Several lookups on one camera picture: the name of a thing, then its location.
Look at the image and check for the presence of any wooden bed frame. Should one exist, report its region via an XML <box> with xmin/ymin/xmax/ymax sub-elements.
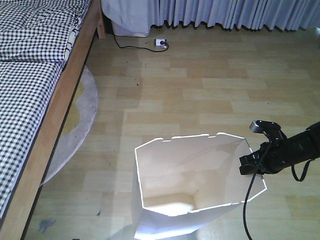
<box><xmin>0</xmin><ymin>0</ymin><xmax>106</xmax><ymax>240</ymax></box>

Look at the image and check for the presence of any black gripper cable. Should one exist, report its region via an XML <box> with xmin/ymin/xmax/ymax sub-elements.
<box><xmin>242</xmin><ymin>172</ymin><xmax>258</xmax><ymax>240</ymax></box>

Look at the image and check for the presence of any grey round rug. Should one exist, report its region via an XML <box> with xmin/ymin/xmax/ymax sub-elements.
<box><xmin>40</xmin><ymin>66</ymin><xmax>98</xmax><ymax>186</ymax></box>

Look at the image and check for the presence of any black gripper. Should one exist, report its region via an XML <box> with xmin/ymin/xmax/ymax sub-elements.
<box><xmin>239</xmin><ymin>140</ymin><xmax>292</xmax><ymax>176</ymax></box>

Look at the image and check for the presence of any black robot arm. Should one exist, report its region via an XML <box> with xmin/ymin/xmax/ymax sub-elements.
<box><xmin>239</xmin><ymin>120</ymin><xmax>320</xmax><ymax>175</ymax></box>

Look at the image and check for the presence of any black white checkered bedding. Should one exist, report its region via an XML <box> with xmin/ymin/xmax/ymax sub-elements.
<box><xmin>0</xmin><ymin>0</ymin><xmax>91</xmax><ymax>214</ymax></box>

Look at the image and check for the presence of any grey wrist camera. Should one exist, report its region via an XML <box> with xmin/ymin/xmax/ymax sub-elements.
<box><xmin>249</xmin><ymin>120</ymin><xmax>281</xmax><ymax>134</ymax></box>

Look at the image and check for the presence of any white floor power socket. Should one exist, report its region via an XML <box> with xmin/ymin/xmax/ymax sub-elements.
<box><xmin>153</xmin><ymin>38</ymin><xmax>168</xmax><ymax>48</ymax></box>

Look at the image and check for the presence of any black power cord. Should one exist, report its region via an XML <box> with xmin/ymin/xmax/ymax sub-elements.
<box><xmin>109</xmin><ymin>32</ymin><xmax>170</xmax><ymax>53</ymax></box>

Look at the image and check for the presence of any white plastic trash bin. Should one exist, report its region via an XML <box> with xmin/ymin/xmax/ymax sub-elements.
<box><xmin>131</xmin><ymin>132</ymin><xmax>267</xmax><ymax>240</ymax></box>

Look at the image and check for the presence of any white sheer curtain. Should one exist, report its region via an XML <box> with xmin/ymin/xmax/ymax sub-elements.
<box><xmin>101</xmin><ymin>0</ymin><xmax>151</xmax><ymax>38</ymax></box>

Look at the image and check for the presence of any light grey curtain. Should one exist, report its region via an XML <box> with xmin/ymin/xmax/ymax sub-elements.
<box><xmin>147</xmin><ymin>0</ymin><xmax>320</xmax><ymax>31</ymax></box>

